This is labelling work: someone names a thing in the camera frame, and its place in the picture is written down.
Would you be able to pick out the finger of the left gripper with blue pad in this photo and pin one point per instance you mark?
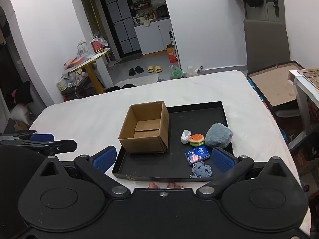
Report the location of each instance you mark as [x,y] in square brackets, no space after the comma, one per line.
[27,135]
[44,148]

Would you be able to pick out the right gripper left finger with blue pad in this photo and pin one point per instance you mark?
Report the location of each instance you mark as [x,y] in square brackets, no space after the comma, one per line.
[95,167]

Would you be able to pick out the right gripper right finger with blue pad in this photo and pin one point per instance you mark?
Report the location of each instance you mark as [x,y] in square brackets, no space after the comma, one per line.
[231,169]

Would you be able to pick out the blue denim fabric patch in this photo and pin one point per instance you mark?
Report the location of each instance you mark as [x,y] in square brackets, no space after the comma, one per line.
[201,170]

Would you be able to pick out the grey-blue plush toy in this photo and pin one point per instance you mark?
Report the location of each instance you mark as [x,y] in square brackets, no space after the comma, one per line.
[218,136]

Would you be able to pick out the blue tissue pack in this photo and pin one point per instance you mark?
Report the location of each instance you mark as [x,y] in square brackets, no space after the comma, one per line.
[197,154]

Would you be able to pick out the white small pouch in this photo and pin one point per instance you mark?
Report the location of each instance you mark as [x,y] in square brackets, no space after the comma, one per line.
[185,136]

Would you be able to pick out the brown cardboard box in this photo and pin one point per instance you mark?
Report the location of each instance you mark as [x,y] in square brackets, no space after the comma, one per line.
[146,128]

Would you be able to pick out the black shallow tray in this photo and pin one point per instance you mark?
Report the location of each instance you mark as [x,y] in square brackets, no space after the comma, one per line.
[172,166]

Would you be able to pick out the yellow round side table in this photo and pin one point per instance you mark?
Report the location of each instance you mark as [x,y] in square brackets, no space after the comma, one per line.
[87,63]

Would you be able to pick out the black slipper left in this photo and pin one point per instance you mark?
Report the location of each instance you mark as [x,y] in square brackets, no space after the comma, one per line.
[132,72]

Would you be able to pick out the brown framed board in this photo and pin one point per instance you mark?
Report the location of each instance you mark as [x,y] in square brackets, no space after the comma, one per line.
[273,84]

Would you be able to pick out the clear plastic bag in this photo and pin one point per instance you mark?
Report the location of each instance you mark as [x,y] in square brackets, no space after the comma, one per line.
[193,70]

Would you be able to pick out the clear glass jar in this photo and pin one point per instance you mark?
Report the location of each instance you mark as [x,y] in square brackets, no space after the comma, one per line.
[82,48]

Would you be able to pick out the green plastic bag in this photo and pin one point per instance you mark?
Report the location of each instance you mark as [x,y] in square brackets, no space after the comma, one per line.
[176,72]

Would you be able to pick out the yellow slipper left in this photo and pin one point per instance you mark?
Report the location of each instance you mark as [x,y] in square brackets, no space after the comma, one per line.
[150,69]

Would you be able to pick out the red snack box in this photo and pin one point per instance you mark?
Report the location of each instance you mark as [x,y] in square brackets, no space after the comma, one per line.
[97,47]

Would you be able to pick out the white side desk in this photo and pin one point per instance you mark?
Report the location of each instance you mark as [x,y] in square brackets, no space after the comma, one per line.
[304,90]

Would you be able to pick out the grey upholstered panel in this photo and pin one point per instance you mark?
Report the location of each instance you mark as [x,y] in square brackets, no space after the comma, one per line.
[266,44]

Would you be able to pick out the orange cardboard box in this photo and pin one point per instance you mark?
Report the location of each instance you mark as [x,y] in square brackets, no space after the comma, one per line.
[171,53]

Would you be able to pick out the white kitchen cabinet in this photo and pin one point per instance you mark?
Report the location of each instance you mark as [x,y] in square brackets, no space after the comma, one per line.
[155,37]

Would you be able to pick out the black door handle lock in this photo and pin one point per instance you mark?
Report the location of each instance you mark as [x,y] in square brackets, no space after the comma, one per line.
[273,9]

